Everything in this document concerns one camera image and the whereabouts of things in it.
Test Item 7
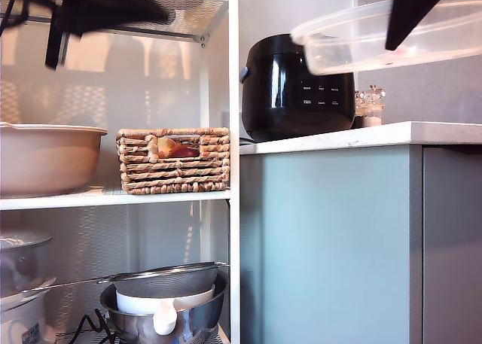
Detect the woven wicker basket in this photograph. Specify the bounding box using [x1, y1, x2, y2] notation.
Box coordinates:
[115, 126, 231, 196]

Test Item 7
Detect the black power cable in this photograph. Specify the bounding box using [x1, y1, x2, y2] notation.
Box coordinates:
[56, 307, 120, 344]

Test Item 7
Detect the clear plastic microwave lid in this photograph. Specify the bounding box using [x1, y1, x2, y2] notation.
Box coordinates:
[291, 0, 482, 77]

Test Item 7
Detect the metal mesh strainer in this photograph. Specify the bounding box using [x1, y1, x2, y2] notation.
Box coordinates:
[20, 260, 230, 300]

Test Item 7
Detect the stainless steel mixing bowl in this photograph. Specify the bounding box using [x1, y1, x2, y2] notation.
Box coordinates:
[99, 269, 229, 344]

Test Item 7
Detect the white rice cooker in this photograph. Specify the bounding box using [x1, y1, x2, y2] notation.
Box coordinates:
[0, 277, 58, 344]

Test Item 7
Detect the red apple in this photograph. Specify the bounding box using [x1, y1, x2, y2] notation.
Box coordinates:
[171, 146, 201, 158]

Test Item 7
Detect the grey-blue kitchen cabinet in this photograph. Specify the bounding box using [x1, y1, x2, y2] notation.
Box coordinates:
[239, 145, 482, 344]

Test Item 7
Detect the white ceramic bowl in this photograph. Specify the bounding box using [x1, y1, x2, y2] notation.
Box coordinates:
[114, 283, 217, 315]

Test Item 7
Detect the white plastic scoop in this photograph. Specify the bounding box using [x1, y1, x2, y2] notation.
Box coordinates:
[152, 297, 178, 336]

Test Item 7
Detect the glass pepper mill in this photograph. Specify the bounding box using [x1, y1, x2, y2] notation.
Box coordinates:
[354, 90, 368, 129]

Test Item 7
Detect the yellow onion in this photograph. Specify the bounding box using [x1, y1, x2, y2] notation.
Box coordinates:
[157, 136, 178, 157]

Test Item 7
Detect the black Philips rice cooker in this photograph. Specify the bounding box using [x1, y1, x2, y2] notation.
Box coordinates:
[240, 34, 357, 143]

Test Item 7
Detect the white stone countertop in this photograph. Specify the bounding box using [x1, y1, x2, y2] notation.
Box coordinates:
[239, 120, 482, 157]

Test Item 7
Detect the white metal shelf unit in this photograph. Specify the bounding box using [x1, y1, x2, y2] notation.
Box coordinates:
[0, 0, 241, 344]

